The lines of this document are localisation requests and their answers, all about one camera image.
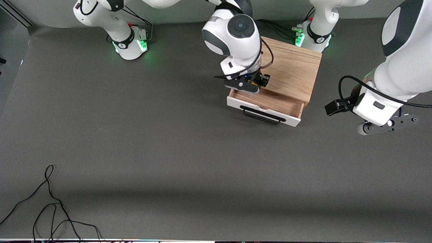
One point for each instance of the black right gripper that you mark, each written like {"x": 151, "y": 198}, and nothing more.
{"x": 260, "y": 79}

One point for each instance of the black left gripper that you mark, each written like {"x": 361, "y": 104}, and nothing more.
{"x": 354, "y": 95}

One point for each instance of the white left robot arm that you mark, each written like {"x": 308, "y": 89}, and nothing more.
{"x": 405, "y": 60}

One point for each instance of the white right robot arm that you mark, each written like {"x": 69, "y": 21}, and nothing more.
{"x": 236, "y": 37}

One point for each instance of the wooden drawer cabinet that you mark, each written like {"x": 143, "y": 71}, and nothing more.
{"x": 293, "y": 71}

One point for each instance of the dark grey table mat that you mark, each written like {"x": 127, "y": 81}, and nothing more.
{"x": 168, "y": 152}

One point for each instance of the dark metal frame bar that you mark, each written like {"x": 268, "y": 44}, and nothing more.
{"x": 15, "y": 17}

